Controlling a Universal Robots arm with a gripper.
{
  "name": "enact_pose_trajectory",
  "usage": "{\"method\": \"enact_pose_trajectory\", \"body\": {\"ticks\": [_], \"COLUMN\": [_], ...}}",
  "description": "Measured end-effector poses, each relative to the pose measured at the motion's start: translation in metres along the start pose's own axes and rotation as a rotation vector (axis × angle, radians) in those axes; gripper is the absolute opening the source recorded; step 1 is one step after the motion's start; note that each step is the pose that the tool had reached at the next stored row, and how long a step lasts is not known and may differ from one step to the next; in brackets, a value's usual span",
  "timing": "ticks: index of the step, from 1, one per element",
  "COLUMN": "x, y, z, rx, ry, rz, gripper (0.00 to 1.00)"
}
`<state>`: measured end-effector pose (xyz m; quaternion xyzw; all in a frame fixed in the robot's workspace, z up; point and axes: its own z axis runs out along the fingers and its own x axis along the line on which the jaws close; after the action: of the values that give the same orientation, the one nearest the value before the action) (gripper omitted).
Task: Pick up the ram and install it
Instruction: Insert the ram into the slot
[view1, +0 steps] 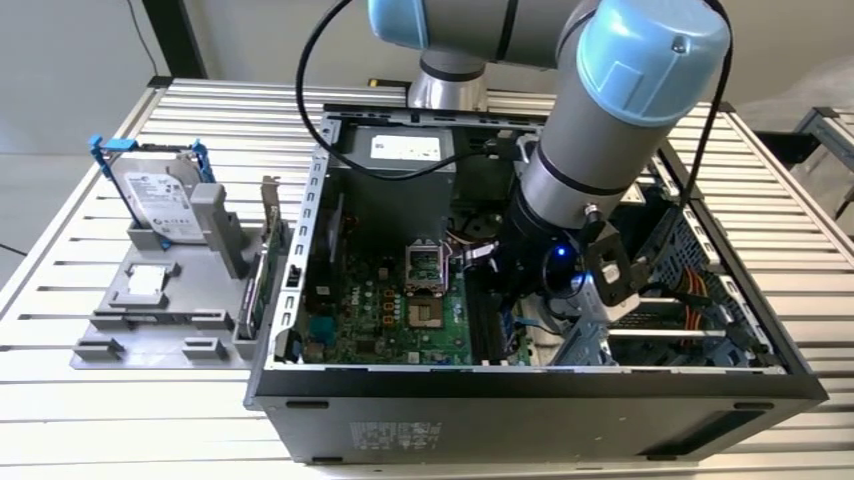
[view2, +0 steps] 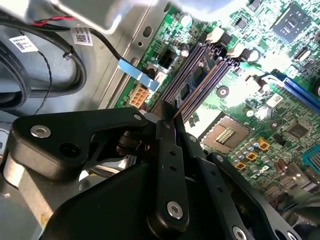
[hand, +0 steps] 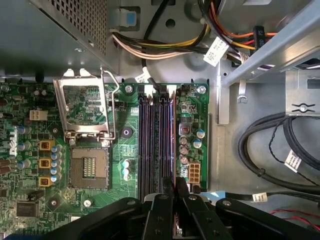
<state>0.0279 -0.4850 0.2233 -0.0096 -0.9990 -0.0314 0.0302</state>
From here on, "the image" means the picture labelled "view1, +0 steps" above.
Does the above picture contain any black round fan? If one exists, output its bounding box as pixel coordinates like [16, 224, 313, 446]
[452, 212, 503, 242]

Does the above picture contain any grey parts rack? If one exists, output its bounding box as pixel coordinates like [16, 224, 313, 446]
[69, 182, 272, 372]

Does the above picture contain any CPU socket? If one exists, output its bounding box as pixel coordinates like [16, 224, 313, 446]
[405, 294, 447, 332]

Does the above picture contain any hard disk in blue carrier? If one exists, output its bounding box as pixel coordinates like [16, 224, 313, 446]
[86, 132, 216, 250]

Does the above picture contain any metal socket cover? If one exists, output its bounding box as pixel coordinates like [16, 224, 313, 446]
[403, 238, 448, 297]

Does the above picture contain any grey power supply unit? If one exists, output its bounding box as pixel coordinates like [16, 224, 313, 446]
[329, 127, 460, 251]

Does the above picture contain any green motherboard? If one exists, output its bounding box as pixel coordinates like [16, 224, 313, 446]
[297, 249, 535, 367]

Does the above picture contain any red yellow wire bundle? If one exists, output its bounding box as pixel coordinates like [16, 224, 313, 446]
[671, 269, 712, 351]

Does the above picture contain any silver CPU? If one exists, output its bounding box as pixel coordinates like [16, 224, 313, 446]
[125, 263, 168, 296]

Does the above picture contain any black PC case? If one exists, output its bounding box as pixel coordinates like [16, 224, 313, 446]
[240, 102, 830, 466]

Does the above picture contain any black metal post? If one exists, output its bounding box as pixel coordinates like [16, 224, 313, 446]
[129, 0, 209, 81]

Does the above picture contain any metal disk bay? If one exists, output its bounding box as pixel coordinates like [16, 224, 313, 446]
[551, 298, 735, 370]

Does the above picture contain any black power cable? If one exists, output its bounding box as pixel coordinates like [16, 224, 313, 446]
[636, 283, 712, 309]

